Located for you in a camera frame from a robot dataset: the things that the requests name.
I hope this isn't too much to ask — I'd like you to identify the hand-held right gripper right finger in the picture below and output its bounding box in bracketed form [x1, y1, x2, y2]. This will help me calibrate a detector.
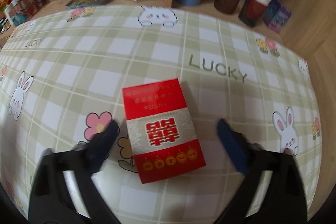
[210, 119, 307, 224]

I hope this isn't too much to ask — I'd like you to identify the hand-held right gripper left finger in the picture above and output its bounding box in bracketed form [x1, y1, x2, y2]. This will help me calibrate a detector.
[28, 119, 120, 224]

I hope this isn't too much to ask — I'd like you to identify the red cigarette box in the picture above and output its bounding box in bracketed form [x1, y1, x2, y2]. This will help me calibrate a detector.
[122, 78, 206, 185]

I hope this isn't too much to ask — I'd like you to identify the checkered rabbit print tablecloth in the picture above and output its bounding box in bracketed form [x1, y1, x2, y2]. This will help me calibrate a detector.
[0, 5, 322, 222]

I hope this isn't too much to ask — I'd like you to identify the purple box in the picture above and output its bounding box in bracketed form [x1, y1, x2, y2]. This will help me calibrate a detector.
[262, 0, 292, 33]

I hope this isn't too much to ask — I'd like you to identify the red cup white rim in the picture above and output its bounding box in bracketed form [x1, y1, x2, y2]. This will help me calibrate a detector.
[238, 0, 271, 28]

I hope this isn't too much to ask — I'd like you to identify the patterned tissue box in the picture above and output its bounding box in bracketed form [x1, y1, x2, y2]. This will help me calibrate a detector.
[8, 0, 46, 25]

